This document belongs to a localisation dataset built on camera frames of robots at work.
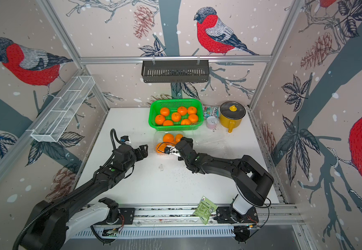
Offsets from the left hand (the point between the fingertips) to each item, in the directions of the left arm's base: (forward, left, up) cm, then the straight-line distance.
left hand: (145, 144), depth 85 cm
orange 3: (+26, -28, -8) cm, 39 cm away
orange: (+34, -7, -9) cm, 36 cm away
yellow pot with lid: (+24, -54, -2) cm, 59 cm away
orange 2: (+35, -28, -8) cm, 45 cm away
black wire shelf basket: (+50, -15, +15) cm, 54 cm away
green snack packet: (+35, -42, -10) cm, 56 cm away
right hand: (+4, -23, -2) cm, 23 cm away
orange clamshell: (+9, -18, -6) cm, 21 cm away
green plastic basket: (+30, -16, -8) cm, 34 cm away
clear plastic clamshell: (+8, -9, -11) cm, 17 cm away
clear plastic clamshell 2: (+7, -44, -11) cm, 46 cm away
